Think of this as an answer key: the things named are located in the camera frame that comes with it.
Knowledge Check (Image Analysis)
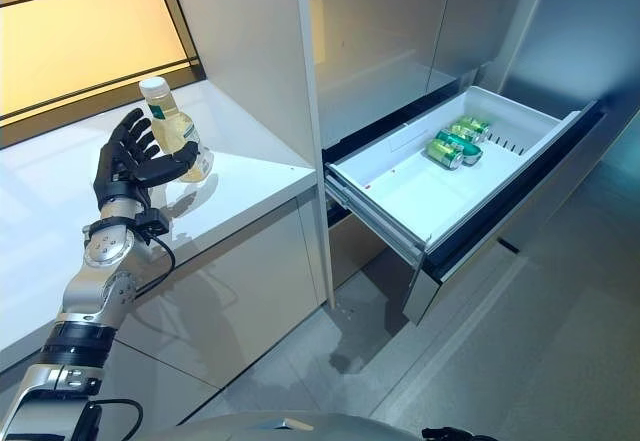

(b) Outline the orange window with dark frame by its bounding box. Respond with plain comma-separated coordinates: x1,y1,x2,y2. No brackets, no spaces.
0,0,206,150

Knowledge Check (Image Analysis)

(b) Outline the dark green drink can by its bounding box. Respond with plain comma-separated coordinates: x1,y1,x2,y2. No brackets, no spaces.
435,129,484,166

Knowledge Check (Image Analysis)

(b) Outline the black left elbow cable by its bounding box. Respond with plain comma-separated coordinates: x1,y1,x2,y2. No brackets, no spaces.
87,398,145,441

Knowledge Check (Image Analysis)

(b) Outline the yellow drink bottle white cap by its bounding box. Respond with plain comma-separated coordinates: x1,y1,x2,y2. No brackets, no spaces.
138,76,215,184

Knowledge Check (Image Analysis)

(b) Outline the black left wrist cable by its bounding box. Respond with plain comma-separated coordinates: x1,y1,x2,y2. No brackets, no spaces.
134,233,177,293

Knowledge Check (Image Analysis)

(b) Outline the silver robot torso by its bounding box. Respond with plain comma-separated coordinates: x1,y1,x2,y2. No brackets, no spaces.
144,410,426,441

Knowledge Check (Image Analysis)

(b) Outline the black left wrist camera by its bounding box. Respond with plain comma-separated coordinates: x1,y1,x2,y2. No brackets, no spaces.
134,209,170,237

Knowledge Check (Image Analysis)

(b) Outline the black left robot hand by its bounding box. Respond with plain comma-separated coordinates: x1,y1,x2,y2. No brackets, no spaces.
93,108,201,211

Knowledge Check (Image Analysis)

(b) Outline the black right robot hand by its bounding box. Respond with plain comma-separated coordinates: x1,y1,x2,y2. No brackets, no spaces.
421,425,481,441

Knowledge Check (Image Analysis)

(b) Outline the tall white cabinet panel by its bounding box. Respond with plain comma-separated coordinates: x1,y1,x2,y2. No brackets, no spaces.
164,0,336,310

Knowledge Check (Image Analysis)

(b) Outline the white counter cabinet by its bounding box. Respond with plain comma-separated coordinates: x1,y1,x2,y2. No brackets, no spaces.
0,78,327,427

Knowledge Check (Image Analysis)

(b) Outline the white fridge drawer steel front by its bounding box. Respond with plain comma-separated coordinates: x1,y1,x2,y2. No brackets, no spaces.
323,85,609,326

